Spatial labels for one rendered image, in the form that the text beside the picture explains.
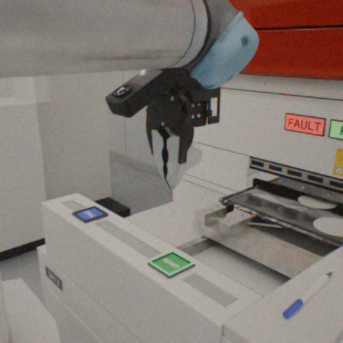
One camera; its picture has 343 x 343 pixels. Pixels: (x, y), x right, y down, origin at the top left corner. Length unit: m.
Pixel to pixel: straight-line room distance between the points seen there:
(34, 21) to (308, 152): 0.96
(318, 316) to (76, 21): 0.47
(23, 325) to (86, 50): 0.62
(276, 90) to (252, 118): 0.12
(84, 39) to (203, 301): 0.42
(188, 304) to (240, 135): 0.76
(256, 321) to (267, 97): 0.75
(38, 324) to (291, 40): 0.85
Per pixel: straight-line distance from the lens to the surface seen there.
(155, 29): 0.31
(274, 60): 1.10
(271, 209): 1.05
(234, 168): 1.29
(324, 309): 0.60
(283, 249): 0.90
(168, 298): 0.61
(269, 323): 0.55
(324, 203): 1.13
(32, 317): 0.83
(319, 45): 1.03
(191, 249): 0.95
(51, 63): 0.25
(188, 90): 0.54
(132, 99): 0.50
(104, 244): 0.73
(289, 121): 1.13
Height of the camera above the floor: 1.30
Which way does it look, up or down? 18 degrees down
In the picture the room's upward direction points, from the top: straight up
